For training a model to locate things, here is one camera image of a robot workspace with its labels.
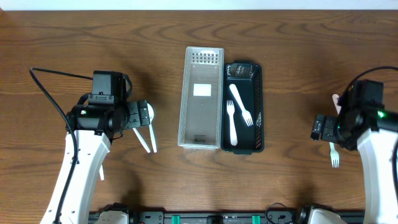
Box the white spoon near basket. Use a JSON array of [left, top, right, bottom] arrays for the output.
[[147, 103, 157, 153]]

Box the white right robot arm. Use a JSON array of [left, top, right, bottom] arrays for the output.
[[310, 107, 397, 223]]

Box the clear perforated plastic basket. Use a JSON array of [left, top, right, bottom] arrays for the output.
[[178, 47, 224, 150]]

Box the white spoon under left arm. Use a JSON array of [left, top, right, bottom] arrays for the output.
[[99, 165, 104, 181]]

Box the white plastic fork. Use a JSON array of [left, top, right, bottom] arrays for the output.
[[229, 84, 253, 126], [226, 100, 238, 146]]

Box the dark green plastic basket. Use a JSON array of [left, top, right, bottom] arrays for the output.
[[221, 60, 265, 154]]

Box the pale green plastic fork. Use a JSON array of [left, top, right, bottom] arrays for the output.
[[329, 142, 340, 168]]

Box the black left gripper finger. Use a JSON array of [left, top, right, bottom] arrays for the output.
[[126, 101, 141, 127], [138, 100, 150, 125]]

